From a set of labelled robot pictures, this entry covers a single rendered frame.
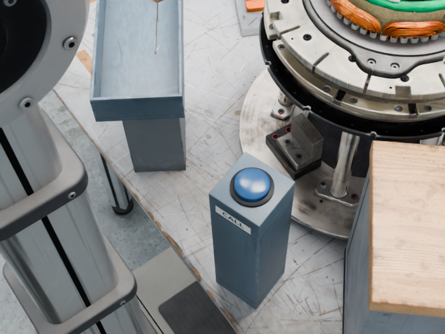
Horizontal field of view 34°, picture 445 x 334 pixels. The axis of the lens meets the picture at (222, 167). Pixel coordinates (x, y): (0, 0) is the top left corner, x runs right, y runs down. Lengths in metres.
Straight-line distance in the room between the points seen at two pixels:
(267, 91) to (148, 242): 0.86
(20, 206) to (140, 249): 1.28
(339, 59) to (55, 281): 0.40
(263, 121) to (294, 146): 0.09
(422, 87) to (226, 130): 0.42
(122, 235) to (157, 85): 1.09
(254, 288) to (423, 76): 0.34
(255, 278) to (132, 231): 1.07
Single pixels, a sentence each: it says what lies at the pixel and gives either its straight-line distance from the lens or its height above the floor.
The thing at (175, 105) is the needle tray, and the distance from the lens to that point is 0.85.
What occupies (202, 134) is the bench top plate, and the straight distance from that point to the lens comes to 1.15.
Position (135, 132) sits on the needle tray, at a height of 0.89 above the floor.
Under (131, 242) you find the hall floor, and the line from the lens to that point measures 1.94.
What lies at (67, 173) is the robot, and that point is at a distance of 0.67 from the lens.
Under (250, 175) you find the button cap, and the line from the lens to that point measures 0.80.
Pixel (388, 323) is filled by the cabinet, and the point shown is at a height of 1.00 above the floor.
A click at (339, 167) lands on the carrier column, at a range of 1.00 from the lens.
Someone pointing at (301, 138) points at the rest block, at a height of 0.86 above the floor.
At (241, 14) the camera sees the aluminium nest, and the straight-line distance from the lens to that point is 1.29.
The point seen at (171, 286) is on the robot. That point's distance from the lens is 1.60.
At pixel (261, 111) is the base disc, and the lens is 1.15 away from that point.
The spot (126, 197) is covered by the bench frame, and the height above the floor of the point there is 0.05.
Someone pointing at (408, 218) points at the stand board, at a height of 1.06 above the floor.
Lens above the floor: 1.73
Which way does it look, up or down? 58 degrees down
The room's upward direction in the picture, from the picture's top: 3 degrees counter-clockwise
